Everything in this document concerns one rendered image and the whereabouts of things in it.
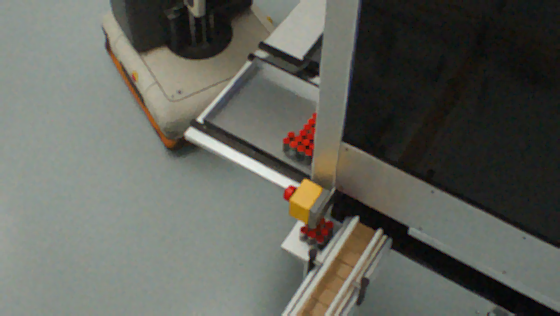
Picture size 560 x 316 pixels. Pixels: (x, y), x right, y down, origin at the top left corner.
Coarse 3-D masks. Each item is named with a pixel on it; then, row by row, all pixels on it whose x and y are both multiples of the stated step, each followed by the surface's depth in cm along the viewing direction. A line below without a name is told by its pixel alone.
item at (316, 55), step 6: (318, 36) 221; (318, 42) 222; (312, 48) 220; (318, 48) 223; (306, 54) 218; (312, 54) 221; (318, 54) 221; (306, 60) 217; (312, 60) 216; (318, 60) 220; (318, 66) 216
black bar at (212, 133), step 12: (192, 120) 204; (204, 132) 203; (216, 132) 202; (228, 144) 201; (240, 144) 200; (252, 156) 199; (264, 156) 198; (276, 168) 196; (288, 168) 196; (300, 180) 194
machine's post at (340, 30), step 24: (336, 0) 133; (360, 0) 131; (336, 24) 137; (336, 48) 142; (336, 72) 147; (336, 96) 153; (336, 120) 159; (336, 144) 165; (336, 168) 172; (336, 192) 183
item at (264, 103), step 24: (264, 72) 217; (240, 96) 212; (264, 96) 212; (288, 96) 212; (312, 96) 212; (216, 120) 207; (240, 120) 207; (264, 120) 207; (288, 120) 207; (264, 144) 202; (312, 168) 198
